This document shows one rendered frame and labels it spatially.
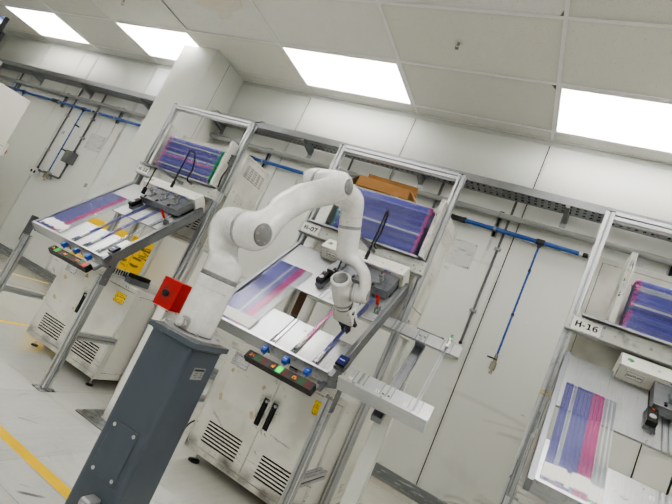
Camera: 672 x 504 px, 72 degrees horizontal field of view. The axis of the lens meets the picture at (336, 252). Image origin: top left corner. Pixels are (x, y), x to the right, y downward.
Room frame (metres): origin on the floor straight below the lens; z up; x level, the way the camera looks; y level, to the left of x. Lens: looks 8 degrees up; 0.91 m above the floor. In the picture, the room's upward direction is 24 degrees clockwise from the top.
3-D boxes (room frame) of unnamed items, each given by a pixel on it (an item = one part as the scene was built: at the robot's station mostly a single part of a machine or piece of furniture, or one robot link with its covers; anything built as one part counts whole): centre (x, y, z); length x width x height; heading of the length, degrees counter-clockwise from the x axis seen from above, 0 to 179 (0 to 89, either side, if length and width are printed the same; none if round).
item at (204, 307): (1.47, 0.30, 0.79); 0.19 x 0.19 x 0.18
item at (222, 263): (1.49, 0.32, 1.00); 0.19 x 0.12 x 0.24; 47
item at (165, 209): (3.08, 1.20, 0.66); 1.01 x 0.73 x 1.31; 153
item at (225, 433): (2.60, -0.16, 0.31); 0.70 x 0.65 x 0.62; 63
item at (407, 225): (2.46, -0.16, 1.52); 0.51 x 0.13 x 0.27; 63
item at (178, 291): (2.50, 0.69, 0.39); 0.24 x 0.24 x 0.78; 63
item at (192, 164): (3.27, 1.13, 0.95); 1.35 x 0.82 x 1.90; 153
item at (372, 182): (2.78, -0.20, 1.82); 0.68 x 0.30 x 0.20; 63
